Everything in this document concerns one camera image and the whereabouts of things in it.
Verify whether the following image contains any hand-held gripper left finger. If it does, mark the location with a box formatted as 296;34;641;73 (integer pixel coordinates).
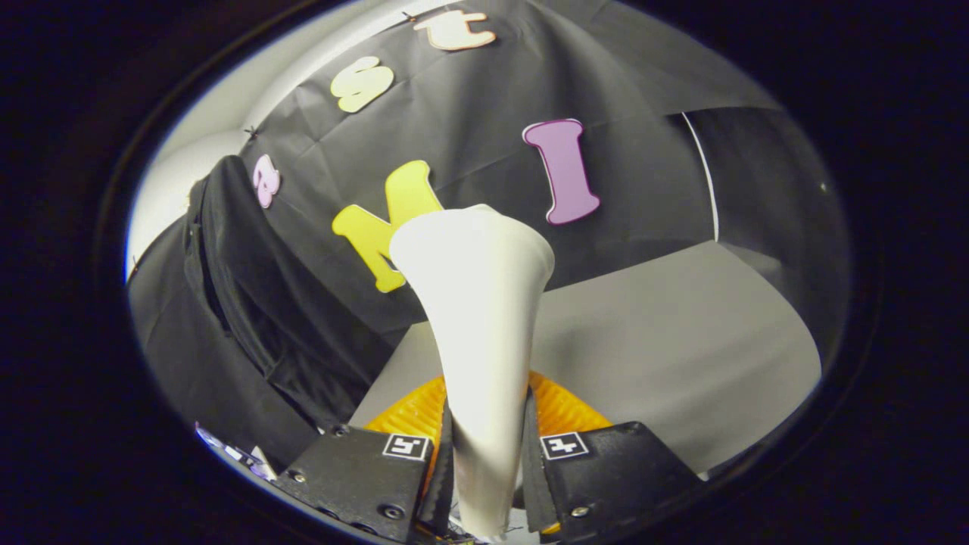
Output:
274;375;455;544

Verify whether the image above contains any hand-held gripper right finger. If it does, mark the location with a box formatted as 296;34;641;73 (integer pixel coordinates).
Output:
521;371;705;544

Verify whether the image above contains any white garment steamer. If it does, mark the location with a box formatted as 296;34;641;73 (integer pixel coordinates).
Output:
388;204;556;540

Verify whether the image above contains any black suit jacket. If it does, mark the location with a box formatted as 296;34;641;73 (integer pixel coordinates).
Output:
184;155;425;432

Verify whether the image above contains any grey cabinet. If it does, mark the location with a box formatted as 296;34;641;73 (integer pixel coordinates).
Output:
348;241;822;474

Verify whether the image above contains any black backdrop cloth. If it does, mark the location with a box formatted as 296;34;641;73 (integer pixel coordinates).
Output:
125;0;852;470

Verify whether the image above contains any thin white cable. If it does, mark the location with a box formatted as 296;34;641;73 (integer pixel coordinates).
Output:
681;112;720;243

